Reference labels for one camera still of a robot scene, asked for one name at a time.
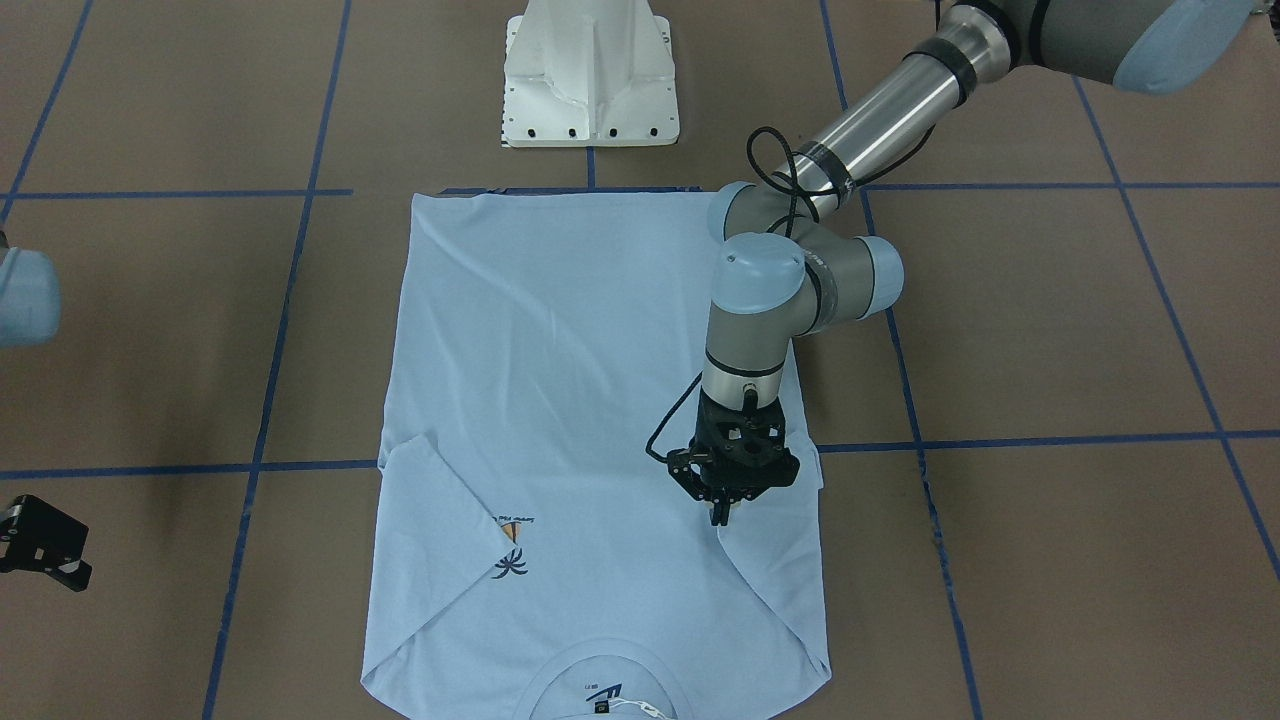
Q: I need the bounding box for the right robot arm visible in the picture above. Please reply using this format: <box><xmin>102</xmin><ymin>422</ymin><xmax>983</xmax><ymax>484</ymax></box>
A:
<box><xmin>1</xmin><ymin>231</ymin><xmax>61</xmax><ymax>348</ymax></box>

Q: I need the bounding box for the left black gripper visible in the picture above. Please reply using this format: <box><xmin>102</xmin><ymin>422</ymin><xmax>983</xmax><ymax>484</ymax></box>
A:
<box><xmin>666</xmin><ymin>389</ymin><xmax>801</xmax><ymax>527</ymax></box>

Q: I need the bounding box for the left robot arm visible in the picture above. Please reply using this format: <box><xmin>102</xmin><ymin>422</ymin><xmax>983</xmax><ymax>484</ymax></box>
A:
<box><xmin>660</xmin><ymin>1</ymin><xmax>1254</xmax><ymax>527</ymax></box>

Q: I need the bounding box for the light blue t-shirt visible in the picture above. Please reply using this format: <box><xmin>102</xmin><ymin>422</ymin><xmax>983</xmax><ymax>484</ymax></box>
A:
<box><xmin>361</xmin><ymin>192</ymin><xmax>832</xmax><ymax>719</ymax></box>

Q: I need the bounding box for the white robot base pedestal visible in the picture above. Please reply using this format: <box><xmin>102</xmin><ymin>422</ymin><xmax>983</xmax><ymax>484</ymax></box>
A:
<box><xmin>500</xmin><ymin>1</ymin><xmax>681</xmax><ymax>149</ymax></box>

